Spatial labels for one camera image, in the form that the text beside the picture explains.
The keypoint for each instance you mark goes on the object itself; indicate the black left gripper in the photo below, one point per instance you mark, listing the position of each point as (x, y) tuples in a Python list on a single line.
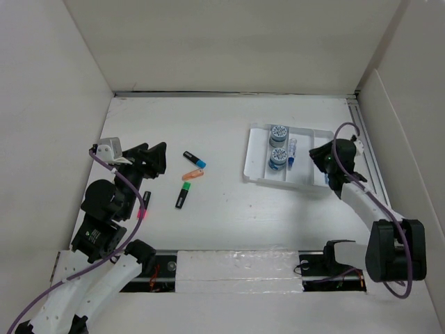
[(150, 161)]

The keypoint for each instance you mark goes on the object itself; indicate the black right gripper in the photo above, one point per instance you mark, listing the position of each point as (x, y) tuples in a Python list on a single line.
[(317, 154)]

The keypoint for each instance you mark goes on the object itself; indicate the blue spray pen bottle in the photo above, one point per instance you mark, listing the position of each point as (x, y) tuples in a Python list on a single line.
[(291, 152)]

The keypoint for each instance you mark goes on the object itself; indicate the small blue cleaning gel jar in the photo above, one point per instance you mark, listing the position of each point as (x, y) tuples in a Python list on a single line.
[(278, 159)]

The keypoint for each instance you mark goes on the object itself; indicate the black highlighter with barcode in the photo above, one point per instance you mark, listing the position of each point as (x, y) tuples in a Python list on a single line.
[(182, 195)]

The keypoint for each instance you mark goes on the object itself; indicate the large blue cleaning gel jar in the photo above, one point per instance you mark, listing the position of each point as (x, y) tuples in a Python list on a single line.
[(278, 136)]

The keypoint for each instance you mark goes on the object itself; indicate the black highlighter blue cap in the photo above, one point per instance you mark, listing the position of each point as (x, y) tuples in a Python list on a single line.
[(194, 160)]

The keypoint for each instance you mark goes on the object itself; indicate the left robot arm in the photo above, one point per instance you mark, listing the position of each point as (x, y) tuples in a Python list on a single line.
[(104, 254)]

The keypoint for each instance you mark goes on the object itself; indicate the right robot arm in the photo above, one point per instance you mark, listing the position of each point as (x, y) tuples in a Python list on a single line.
[(396, 249)]

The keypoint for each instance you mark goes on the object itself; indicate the black highlighter pink cap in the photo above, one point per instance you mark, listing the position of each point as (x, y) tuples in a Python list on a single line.
[(146, 199)]

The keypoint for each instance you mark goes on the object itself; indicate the white plastic organizer tray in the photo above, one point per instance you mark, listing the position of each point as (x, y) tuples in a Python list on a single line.
[(303, 175)]

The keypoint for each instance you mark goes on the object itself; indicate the white foam block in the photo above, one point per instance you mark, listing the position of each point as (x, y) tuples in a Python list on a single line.
[(237, 272)]

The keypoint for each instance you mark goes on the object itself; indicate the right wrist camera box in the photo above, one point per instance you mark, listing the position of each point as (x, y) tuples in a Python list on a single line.
[(359, 146)]

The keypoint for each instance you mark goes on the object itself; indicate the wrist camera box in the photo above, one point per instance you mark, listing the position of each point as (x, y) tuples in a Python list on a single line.
[(109, 149), (359, 146)]

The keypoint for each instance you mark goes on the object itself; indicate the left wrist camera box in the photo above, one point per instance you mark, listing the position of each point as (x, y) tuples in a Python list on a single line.
[(109, 149)]

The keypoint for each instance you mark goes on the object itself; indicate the aluminium rail right side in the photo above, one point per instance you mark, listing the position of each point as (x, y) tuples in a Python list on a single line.
[(367, 164)]

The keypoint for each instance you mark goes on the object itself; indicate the aluminium rail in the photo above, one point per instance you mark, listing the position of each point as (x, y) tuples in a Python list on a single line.
[(367, 164), (126, 94)]

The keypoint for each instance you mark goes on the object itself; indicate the aluminium rail at back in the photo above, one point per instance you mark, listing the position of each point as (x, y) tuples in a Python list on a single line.
[(126, 94)]

